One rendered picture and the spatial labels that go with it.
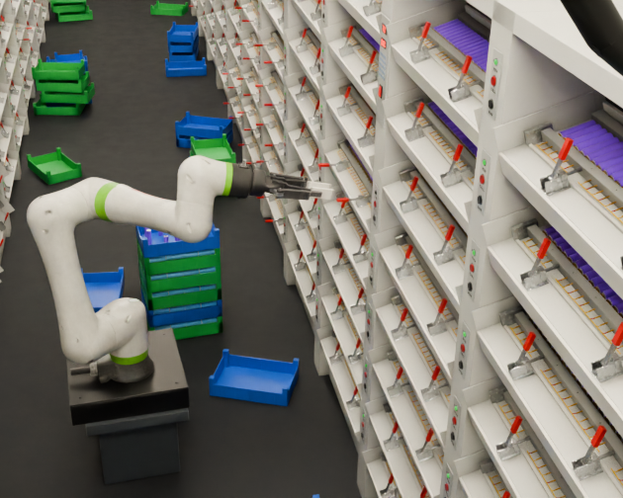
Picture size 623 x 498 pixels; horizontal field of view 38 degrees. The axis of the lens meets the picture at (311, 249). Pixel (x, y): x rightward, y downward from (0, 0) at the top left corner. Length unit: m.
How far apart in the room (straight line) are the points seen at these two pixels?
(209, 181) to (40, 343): 1.63
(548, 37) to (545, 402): 0.63
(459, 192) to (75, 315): 1.30
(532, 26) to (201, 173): 1.17
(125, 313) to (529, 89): 1.63
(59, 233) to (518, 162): 1.49
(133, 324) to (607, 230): 1.80
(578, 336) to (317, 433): 1.92
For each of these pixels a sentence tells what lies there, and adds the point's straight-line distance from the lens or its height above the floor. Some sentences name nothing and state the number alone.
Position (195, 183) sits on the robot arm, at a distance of 2.45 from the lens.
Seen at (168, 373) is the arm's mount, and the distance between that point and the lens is 3.02.
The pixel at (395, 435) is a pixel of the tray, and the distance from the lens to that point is 2.75.
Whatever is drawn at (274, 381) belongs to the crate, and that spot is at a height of 0.00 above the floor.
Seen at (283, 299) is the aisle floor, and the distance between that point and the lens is 4.06.
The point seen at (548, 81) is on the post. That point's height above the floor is 1.63.
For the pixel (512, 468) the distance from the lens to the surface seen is 1.83.
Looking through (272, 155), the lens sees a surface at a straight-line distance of 4.54.
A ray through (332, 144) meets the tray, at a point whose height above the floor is 0.96.
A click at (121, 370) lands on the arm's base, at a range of 2.99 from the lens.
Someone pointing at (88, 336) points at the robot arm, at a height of 0.59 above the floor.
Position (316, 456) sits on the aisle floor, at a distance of 3.23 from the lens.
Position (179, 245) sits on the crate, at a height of 0.44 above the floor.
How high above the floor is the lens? 2.13
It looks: 28 degrees down
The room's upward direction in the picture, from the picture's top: 1 degrees clockwise
